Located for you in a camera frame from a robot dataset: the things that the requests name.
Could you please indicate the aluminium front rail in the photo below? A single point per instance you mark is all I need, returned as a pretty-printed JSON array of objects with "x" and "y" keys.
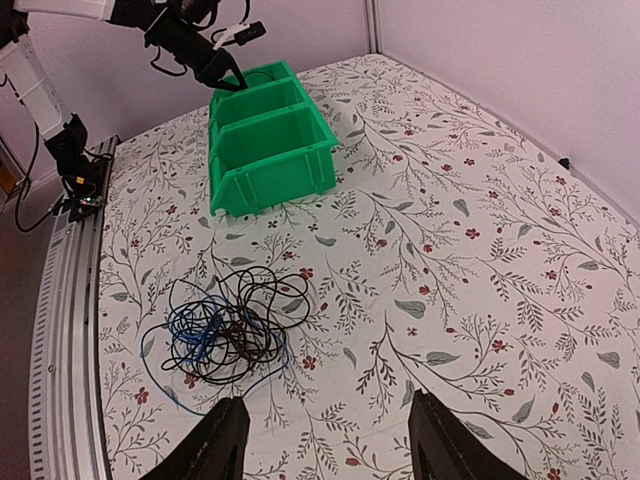
[{"x": 66, "y": 434}]

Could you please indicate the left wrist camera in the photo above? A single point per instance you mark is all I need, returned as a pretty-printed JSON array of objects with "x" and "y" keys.
[{"x": 238, "y": 34}]

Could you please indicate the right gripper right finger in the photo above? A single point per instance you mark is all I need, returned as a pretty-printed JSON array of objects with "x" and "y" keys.
[{"x": 443, "y": 448}]

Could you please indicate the floral patterned table mat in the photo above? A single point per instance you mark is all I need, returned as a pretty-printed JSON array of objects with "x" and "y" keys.
[{"x": 453, "y": 256}]

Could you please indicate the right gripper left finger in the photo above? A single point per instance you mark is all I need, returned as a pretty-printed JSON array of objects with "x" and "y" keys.
[{"x": 214, "y": 449}]

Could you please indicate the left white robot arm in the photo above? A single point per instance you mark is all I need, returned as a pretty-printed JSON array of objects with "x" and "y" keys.
[{"x": 62, "y": 131}]

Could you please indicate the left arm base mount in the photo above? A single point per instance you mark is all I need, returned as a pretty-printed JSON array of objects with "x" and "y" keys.
[{"x": 85, "y": 182}]

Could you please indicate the right aluminium corner post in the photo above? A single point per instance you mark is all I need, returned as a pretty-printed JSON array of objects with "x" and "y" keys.
[{"x": 372, "y": 26}]

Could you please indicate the green plastic divided bin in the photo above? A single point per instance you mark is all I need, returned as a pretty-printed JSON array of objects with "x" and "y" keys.
[{"x": 268, "y": 144}]

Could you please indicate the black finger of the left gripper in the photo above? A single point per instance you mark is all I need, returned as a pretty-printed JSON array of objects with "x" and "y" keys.
[{"x": 220, "y": 71}]

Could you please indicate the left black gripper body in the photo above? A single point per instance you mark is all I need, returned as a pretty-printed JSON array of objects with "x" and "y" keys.
[{"x": 173, "y": 26}]

